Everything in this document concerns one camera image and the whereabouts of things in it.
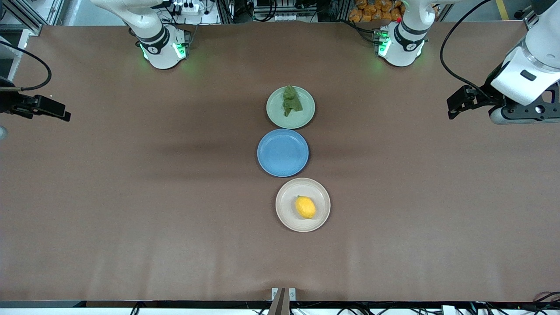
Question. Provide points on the green lettuce leaf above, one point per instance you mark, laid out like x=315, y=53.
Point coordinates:
x=291, y=103

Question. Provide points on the yellow lemon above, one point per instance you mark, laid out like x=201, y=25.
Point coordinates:
x=305, y=207

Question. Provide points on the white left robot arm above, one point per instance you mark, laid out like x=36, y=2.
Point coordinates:
x=404, y=48

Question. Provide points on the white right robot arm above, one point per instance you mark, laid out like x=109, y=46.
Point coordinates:
x=159, y=48

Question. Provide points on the bag of orange items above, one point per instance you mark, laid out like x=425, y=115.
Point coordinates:
x=367, y=11

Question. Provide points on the green round plate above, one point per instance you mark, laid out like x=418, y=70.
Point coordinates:
x=302, y=116

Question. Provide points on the white power strip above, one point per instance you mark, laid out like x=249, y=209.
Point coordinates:
x=188, y=7

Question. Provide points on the blue round plate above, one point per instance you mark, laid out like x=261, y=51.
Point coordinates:
x=282, y=153

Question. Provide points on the dark equipment rack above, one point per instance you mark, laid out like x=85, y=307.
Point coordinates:
x=284, y=8

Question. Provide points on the beige round plate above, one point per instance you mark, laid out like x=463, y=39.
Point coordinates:
x=286, y=214

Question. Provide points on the aluminium frame profile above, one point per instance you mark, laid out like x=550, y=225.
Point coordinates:
x=22, y=13
x=527, y=18

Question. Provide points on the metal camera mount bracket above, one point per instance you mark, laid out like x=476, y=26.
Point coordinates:
x=283, y=302

